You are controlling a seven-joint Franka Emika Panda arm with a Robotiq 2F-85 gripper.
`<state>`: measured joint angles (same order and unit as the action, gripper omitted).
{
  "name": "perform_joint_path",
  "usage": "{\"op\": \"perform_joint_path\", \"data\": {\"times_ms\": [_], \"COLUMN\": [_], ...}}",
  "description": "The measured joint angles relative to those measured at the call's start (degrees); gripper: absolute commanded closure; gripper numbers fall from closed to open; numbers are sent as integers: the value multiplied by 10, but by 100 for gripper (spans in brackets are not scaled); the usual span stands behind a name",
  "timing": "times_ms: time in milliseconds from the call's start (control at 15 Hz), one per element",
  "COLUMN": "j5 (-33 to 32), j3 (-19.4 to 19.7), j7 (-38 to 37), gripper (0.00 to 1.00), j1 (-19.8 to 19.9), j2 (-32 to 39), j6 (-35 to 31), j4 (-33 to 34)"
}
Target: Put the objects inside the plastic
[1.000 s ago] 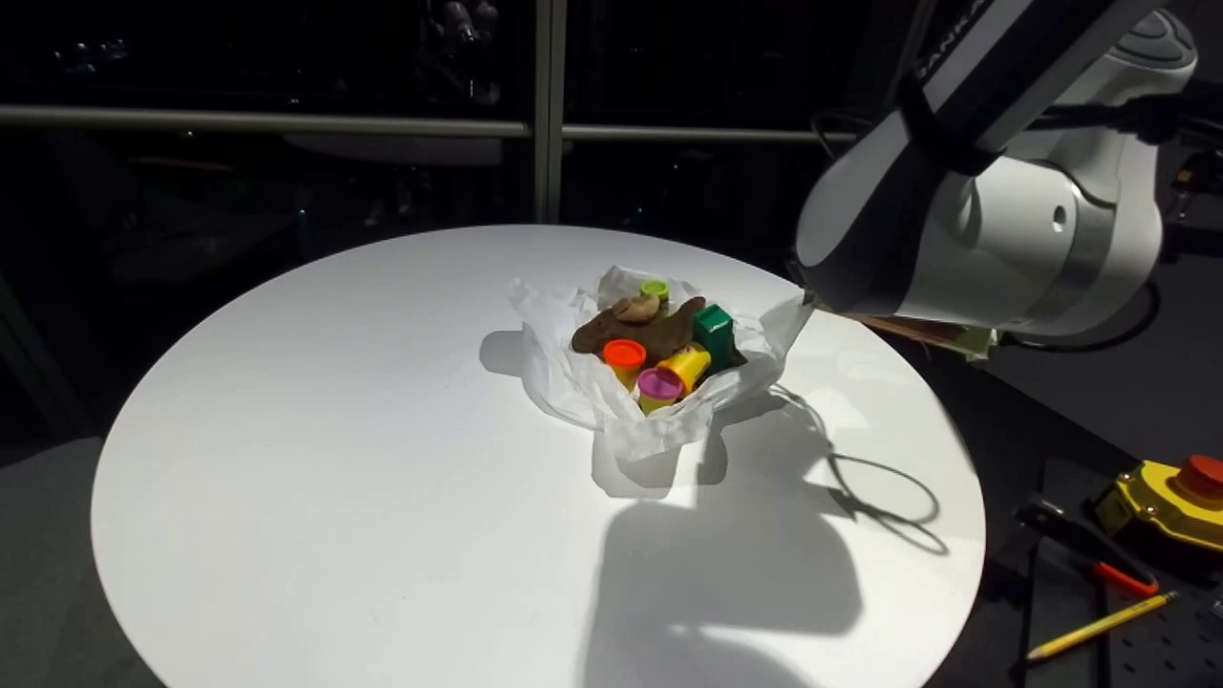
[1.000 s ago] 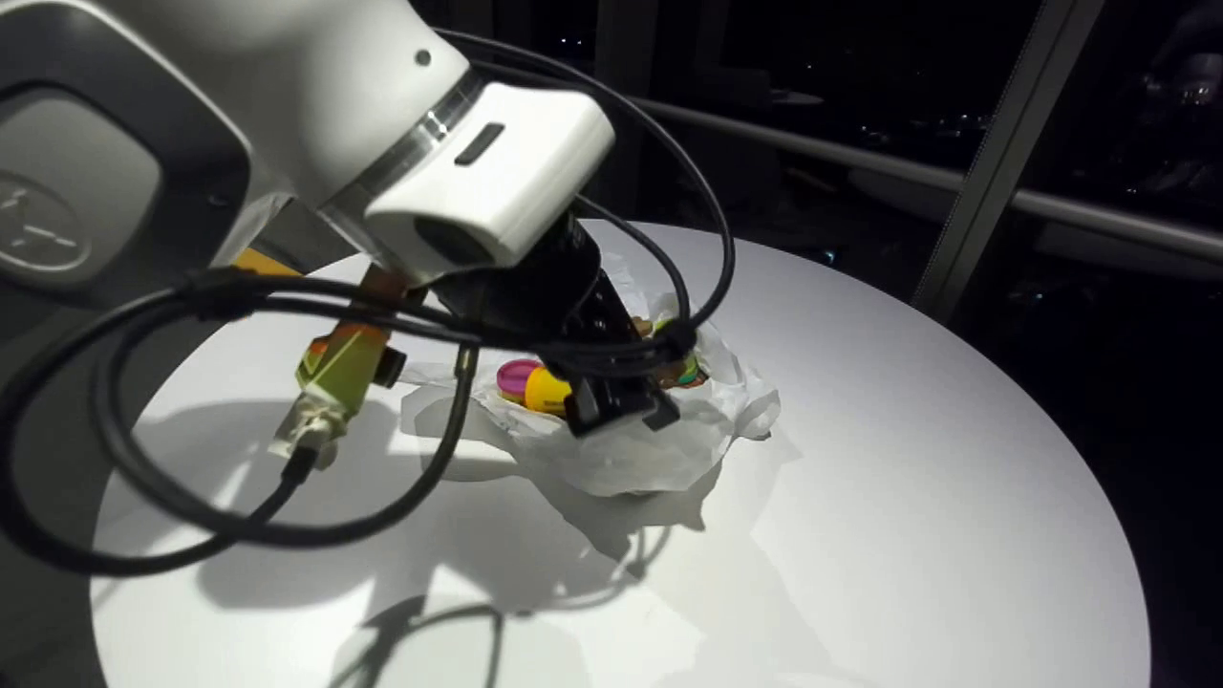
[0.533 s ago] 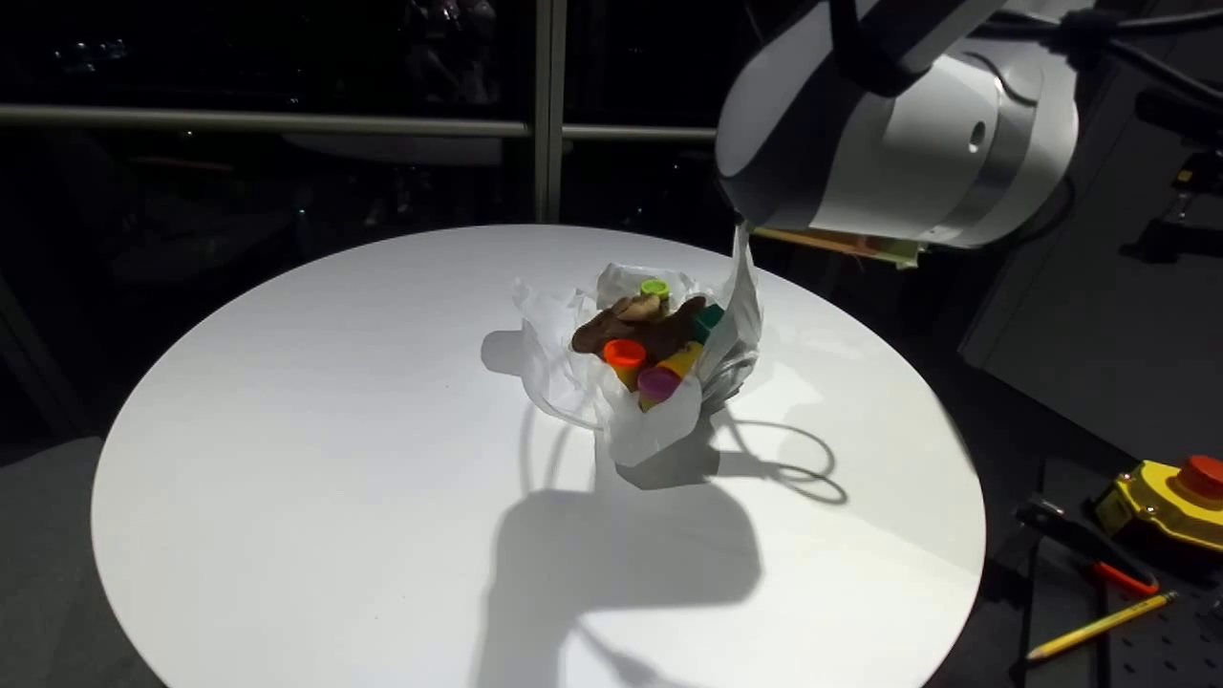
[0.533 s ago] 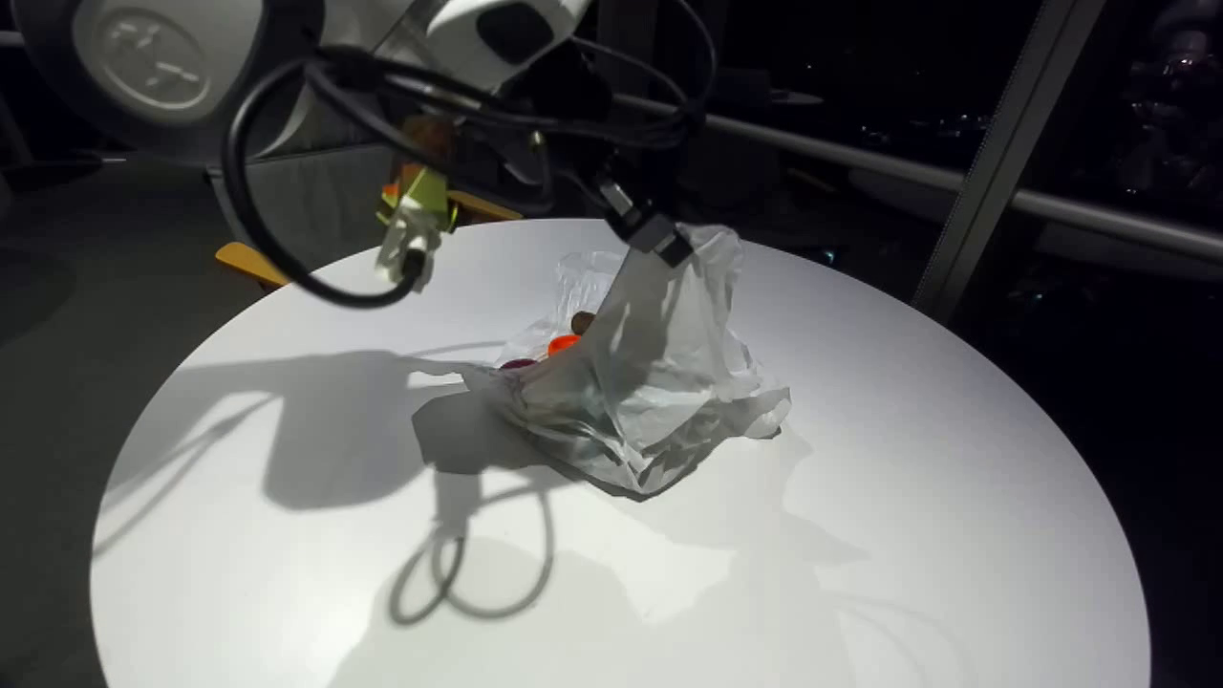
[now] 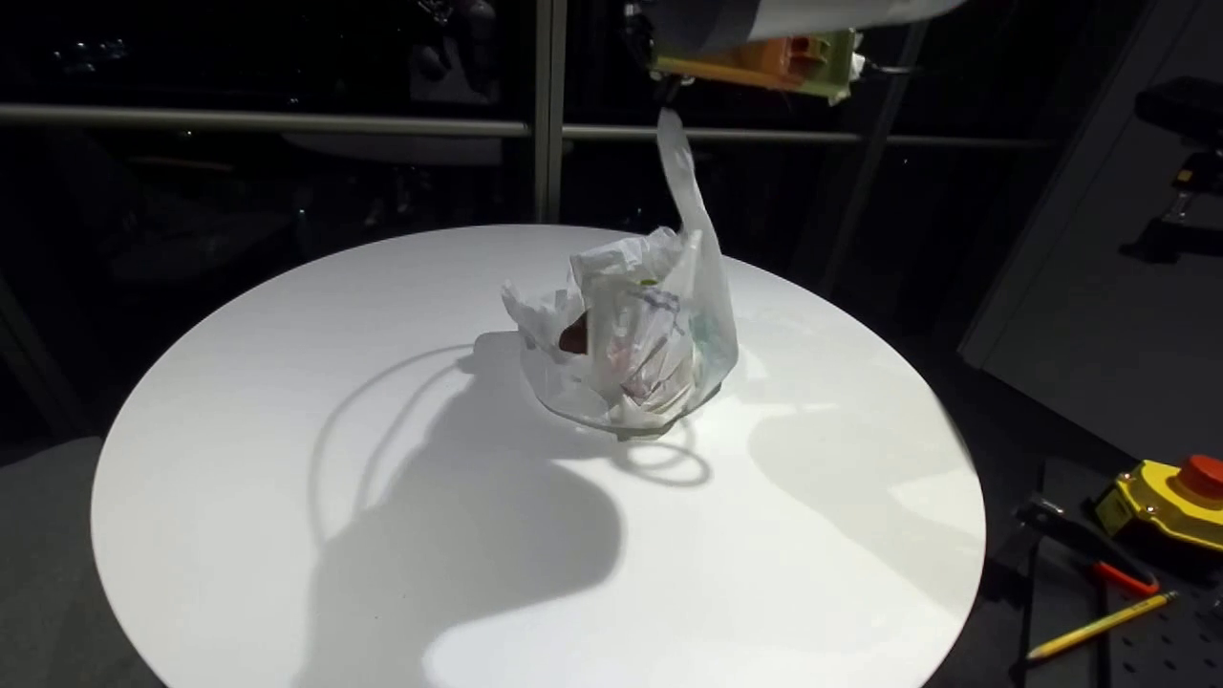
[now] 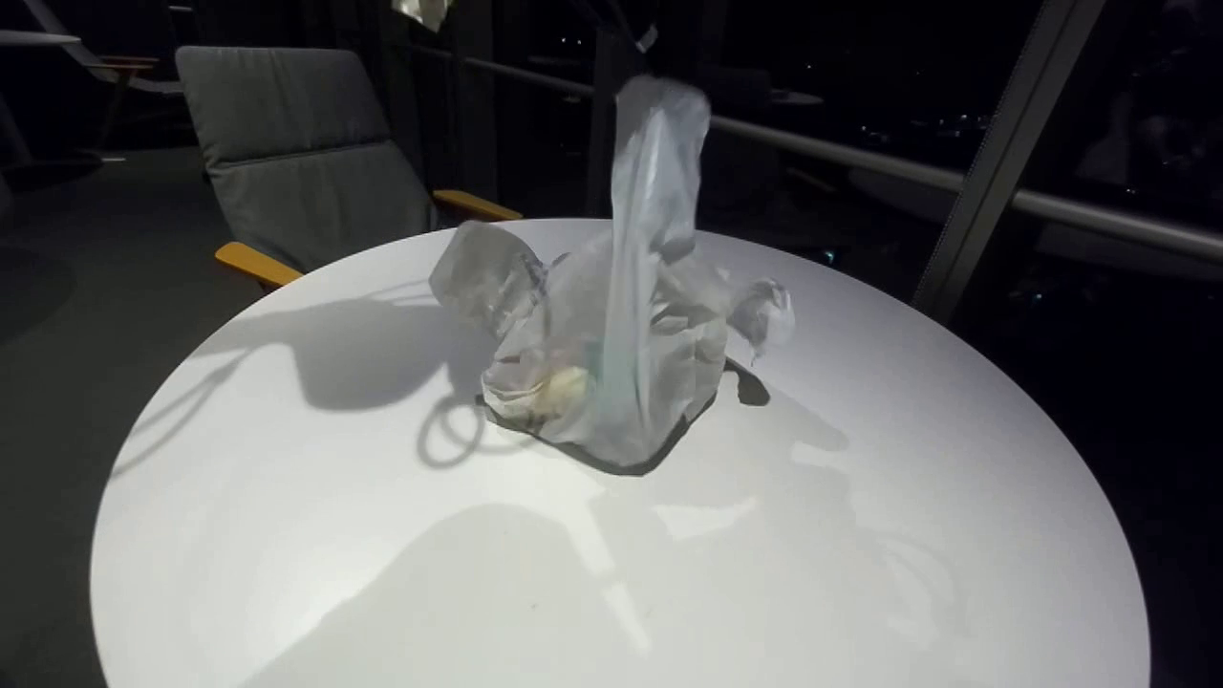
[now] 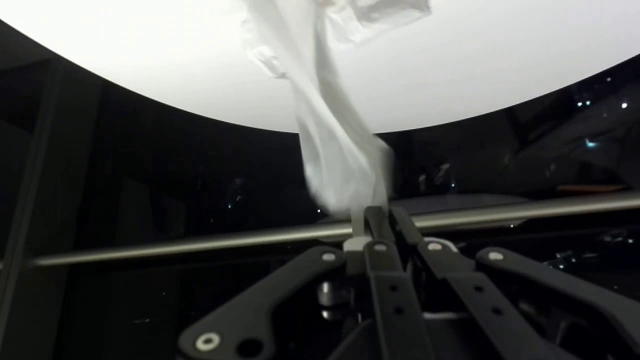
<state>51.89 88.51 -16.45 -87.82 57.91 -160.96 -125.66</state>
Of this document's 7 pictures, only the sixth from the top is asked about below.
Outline white plastic bag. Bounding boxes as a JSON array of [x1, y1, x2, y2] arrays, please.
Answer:
[[426, 72, 798, 470]]

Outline grey chair with wooden armrests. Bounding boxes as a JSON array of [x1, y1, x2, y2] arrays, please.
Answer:
[[171, 43, 529, 296]]

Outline metal window railing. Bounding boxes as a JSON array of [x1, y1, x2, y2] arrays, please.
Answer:
[[393, 33, 1223, 264]]

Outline dark background chair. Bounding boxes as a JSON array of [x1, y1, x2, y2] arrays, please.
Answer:
[[0, 0, 189, 106]]

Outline yellow-green wrist camera box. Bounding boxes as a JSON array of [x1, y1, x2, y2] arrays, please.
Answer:
[[393, 0, 457, 33]]

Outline metal window post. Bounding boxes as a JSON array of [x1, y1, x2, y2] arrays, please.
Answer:
[[910, 0, 1109, 321]]

